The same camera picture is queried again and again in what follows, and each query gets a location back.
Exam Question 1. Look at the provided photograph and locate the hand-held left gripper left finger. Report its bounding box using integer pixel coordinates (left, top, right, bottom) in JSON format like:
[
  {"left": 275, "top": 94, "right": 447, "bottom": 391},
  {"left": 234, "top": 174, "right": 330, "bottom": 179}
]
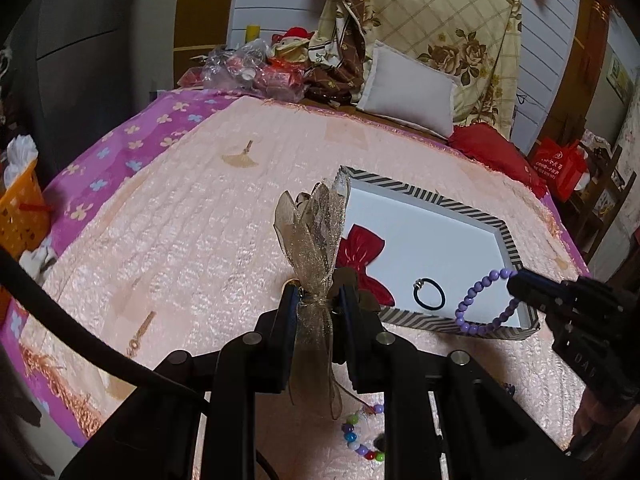
[{"left": 60, "top": 282, "right": 302, "bottom": 480}]

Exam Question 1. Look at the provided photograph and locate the person's right hand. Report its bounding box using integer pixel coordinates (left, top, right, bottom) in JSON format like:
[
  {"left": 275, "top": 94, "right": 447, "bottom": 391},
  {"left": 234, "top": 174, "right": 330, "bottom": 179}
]
[{"left": 572, "top": 395, "right": 608, "bottom": 453}]

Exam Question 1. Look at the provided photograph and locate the white crumpled cloth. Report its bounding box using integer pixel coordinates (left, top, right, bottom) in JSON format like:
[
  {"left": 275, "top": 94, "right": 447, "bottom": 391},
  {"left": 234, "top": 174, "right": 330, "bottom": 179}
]
[{"left": 20, "top": 237, "right": 57, "bottom": 281}]

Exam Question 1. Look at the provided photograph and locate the gold organza leopard bow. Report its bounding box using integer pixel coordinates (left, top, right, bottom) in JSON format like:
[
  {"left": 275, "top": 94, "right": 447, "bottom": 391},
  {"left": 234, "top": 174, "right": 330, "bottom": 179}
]
[{"left": 272, "top": 167, "right": 382, "bottom": 421}]

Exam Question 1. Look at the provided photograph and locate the white pillow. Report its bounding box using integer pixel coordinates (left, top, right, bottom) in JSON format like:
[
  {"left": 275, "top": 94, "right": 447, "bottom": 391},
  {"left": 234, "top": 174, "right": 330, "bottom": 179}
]
[{"left": 356, "top": 41, "right": 463, "bottom": 140}]

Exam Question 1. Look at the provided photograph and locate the black hair tie with charm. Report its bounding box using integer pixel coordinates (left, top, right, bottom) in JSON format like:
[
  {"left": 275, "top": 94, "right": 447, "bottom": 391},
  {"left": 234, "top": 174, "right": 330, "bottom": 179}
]
[{"left": 412, "top": 276, "right": 453, "bottom": 311}]

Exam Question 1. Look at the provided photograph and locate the orange plastic basket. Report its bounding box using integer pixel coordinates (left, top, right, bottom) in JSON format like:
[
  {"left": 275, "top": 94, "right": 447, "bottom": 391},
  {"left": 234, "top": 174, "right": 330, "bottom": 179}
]
[{"left": 0, "top": 157, "right": 53, "bottom": 256}]

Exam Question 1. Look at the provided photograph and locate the wall poster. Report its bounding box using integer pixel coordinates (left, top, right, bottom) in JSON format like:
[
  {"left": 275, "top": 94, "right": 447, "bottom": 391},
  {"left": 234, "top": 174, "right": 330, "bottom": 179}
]
[{"left": 607, "top": 55, "right": 633, "bottom": 106}]

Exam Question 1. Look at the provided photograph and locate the grey refrigerator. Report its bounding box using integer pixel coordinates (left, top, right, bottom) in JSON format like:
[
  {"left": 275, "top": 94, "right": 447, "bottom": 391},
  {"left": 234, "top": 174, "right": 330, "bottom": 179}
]
[{"left": 0, "top": 0, "right": 138, "bottom": 186}]

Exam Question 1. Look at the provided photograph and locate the white plastic bag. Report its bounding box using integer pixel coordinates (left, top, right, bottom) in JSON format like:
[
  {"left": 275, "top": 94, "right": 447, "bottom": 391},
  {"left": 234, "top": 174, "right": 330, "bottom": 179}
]
[{"left": 2, "top": 135, "right": 40, "bottom": 186}]

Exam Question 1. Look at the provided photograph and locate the purple bead bracelet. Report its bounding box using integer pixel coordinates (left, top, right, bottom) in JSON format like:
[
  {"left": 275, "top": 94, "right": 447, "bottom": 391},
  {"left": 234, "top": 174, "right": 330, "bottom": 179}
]
[{"left": 454, "top": 268, "right": 522, "bottom": 337}]

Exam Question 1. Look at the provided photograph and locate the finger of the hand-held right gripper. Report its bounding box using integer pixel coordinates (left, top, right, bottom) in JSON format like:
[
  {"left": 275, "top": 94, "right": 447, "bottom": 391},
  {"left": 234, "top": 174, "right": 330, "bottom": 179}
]
[
  {"left": 506, "top": 275, "right": 566, "bottom": 317},
  {"left": 515, "top": 268, "right": 583, "bottom": 295}
]

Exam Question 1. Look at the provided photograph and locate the clear bag of red packets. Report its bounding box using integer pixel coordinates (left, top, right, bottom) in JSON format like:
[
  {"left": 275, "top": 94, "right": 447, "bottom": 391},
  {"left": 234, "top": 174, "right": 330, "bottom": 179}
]
[{"left": 177, "top": 37, "right": 308, "bottom": 103}]

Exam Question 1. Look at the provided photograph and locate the multicolour bead bracelet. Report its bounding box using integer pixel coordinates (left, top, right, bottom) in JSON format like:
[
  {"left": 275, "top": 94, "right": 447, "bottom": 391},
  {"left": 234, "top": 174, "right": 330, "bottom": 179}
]
[{"left": 341, "top": 404, "right": 387, "bottom": 462}]

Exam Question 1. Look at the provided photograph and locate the pink quilted bedspread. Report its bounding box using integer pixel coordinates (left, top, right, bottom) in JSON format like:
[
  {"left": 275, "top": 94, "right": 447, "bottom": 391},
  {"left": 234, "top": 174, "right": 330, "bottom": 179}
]
[{"left": 20, "top": 95, "right": 593, "bottom": 480}]

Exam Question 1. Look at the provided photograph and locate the purple floral bedsheet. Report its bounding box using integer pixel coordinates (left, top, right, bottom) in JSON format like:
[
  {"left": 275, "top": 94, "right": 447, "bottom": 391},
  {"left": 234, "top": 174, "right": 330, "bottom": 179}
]
[{"left": 0, "top": 87, "right": 591, "bottom": 448}]

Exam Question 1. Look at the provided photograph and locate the red cushion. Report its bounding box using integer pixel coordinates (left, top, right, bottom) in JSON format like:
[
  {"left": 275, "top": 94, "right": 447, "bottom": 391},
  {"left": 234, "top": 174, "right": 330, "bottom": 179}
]
[{"left": 447, "top": 122, "right": 548, "bottom": 198}]

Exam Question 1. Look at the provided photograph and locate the brown floral quilt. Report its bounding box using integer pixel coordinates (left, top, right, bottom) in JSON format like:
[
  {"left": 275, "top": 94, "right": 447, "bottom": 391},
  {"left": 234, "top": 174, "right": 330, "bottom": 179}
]
[{"left": 302, "top": 0, "right": 371, "bottom": 106}]

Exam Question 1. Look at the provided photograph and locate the striped tray box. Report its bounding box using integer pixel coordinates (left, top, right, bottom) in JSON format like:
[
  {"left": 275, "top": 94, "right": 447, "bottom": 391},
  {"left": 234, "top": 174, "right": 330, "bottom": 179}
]
[{"left": 336, "top": 165, "right": 542, "bottom": 342}]

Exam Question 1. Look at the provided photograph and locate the brown wooden panel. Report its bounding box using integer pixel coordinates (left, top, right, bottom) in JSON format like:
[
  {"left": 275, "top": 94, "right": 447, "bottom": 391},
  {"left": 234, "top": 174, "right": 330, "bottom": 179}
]
[{"left": 175, "top": 0, "right": 241, "bottom": 91}]

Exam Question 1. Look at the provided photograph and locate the red plush toy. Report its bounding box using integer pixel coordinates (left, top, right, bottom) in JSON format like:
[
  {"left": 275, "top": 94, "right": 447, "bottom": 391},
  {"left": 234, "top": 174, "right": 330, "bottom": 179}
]
[{"left": 270, "top": 26, "right": 316, "bottom": 63}]

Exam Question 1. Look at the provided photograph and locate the cream floral quilt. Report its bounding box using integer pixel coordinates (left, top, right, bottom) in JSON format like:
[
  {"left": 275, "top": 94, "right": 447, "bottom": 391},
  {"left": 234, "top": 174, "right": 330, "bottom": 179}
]
[{"left": 317, "top": 0, "right": 523, "bottom": 138}]

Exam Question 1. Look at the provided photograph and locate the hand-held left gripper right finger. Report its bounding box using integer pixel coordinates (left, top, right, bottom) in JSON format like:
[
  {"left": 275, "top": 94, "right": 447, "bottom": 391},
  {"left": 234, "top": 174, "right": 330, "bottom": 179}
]
[{"left": 334, "top": 282, "right": 586, "bottom": 480}]

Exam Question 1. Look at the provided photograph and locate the red shopping bag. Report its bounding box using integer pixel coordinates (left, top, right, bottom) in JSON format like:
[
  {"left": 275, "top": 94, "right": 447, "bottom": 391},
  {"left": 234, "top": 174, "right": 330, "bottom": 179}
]
[{"left": 529, "top": 136, "right": 588, "bottom": 203}]

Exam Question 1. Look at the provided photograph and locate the red satin bow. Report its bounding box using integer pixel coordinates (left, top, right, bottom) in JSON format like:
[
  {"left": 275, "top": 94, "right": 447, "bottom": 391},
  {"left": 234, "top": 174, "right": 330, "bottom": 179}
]
[{"left": 336, "top": 225, "right": 396, "bottom": 307}]

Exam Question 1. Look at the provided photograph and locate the black cable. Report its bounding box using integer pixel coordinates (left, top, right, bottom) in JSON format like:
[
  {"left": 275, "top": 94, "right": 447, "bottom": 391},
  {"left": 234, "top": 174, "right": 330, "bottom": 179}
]
[{"left": 0, "top": 247, "right": 211, "bottom": 418}]

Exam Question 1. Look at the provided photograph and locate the wooden chair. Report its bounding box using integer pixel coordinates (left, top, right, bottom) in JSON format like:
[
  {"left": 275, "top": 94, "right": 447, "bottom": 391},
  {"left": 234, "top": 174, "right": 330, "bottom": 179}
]
[{"left": 565, "top": 130, "right": 638, "bottom": 266}]

